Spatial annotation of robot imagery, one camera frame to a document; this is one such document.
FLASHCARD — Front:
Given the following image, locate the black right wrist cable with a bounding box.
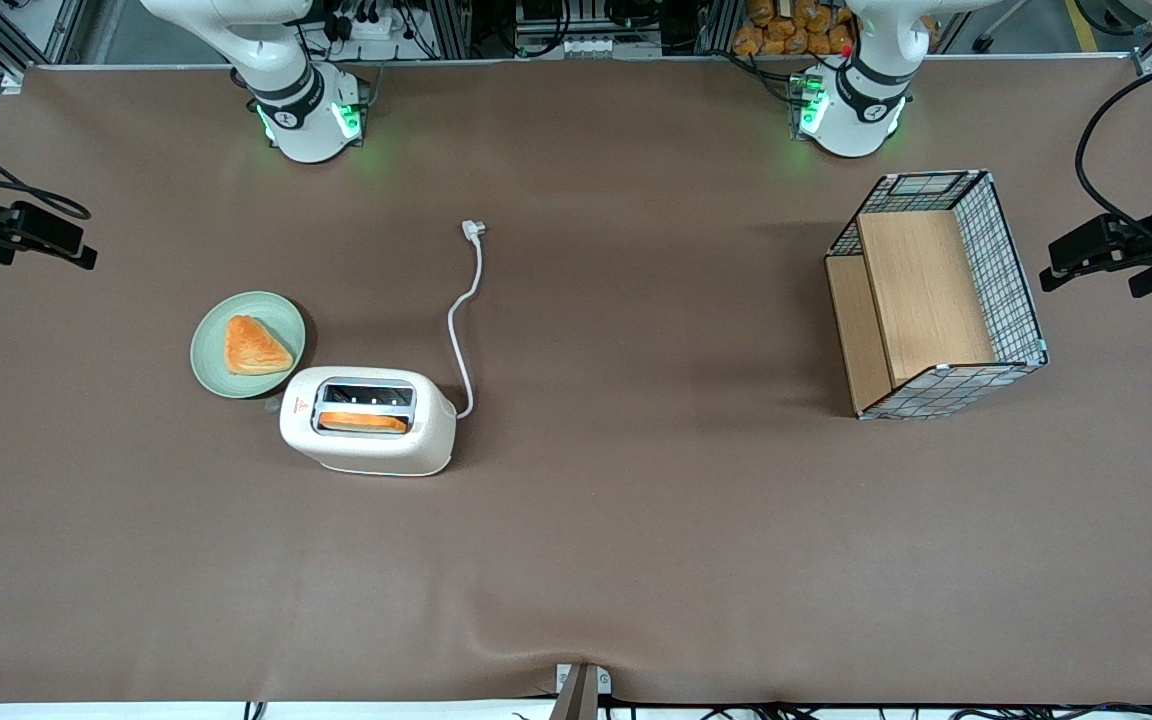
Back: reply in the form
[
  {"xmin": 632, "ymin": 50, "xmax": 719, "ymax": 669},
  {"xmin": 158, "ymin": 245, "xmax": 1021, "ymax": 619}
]
[{"xmin": 0, "ymin": 118, "xmax": 94, "ymax": 222}]

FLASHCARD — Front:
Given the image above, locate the wooden stepped shelf insert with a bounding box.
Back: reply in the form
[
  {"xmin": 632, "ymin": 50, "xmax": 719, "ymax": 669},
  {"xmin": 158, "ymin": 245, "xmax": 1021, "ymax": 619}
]
[{"xmin": 826, "ymin": 210, "xmax": 998, "ymax": 414}]

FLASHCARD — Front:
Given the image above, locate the bag of bread rolls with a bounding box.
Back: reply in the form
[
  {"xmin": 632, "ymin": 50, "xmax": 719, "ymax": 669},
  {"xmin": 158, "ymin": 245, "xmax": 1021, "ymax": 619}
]
[{"xmin": 733, "ymin": 0, "xmax": 858, "ymax": 58}]

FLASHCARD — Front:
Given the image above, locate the orange toast slice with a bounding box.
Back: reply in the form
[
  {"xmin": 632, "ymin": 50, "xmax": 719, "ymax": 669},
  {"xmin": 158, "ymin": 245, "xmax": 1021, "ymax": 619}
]
[{"xmin": 319, "ymin": 411, "xmax": 410, "ymax": 435}]

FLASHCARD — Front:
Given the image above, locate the white two-slot toaster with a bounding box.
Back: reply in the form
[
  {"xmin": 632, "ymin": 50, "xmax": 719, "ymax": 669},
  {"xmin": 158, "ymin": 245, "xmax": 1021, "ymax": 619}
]
[{"xmin": 279, "ymin": 366, "xmax": 458, "ymax": 478}]

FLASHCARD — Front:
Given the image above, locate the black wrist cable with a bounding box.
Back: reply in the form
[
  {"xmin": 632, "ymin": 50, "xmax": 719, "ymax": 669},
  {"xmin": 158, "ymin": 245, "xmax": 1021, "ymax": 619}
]
[
  {"xmin": 1075, "ymin": 52, "xmax": 1152, "ymax": 257},
  {"xmin": 0, "ymin": 118, "xmax": 94, "ymax": 222}
]

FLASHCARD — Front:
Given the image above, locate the white toaster power cord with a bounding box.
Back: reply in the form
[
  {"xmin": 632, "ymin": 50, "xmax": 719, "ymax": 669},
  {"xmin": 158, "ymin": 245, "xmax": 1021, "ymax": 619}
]
[{"xmin": 447, "ymin": 220, "xmax": 489, "ymax": 420}]

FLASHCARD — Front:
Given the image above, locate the grey metal table bracket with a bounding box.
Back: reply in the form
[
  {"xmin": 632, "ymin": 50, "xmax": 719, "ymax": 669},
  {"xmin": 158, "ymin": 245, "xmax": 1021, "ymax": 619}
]
[{"xmin": 554, "ymin": 662, "xmax": 613, "ymax": 720}]

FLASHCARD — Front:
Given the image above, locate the white power strip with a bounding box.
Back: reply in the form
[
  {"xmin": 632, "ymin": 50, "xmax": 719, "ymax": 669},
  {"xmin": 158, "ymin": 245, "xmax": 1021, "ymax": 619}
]
[{"xmin": 330, "ymin": 8, "xmax": 425, "ymax": 44}]

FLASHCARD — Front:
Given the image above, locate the brown table mat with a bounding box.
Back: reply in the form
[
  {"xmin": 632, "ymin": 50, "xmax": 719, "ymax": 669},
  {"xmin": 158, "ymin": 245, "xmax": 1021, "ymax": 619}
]
[{"xmin": 0, "ymin": 55, "xmax": 1152, "ymax": 707}]

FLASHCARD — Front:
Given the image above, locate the black wire mesh basket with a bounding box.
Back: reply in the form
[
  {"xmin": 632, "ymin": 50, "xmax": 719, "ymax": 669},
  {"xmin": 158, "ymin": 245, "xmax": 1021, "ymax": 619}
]
[{"xmin": 824, "ymin": 170, "xmax": 1050, "ymax": 421}]

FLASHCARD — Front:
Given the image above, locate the orange triangular pastry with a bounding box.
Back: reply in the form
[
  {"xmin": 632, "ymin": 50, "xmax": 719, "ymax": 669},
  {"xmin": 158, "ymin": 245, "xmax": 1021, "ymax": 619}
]
[{"xmin": 224, "ymin": 315, "xmax": 295, "ymax": 377}]

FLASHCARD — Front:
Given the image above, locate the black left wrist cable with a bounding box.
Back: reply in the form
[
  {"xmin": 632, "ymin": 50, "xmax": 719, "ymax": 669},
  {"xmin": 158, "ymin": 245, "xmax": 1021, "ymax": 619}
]
[{"xmin": 1075, "ymin": 52, "xmax": 1152, "ymax": 257}]

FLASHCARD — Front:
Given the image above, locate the pale green round plate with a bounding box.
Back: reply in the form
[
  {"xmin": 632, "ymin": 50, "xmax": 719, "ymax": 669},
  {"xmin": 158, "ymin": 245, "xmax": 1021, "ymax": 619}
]
[{"xmin": 190, "ymin": 291, "xmax": 307, "ymax": 400}]

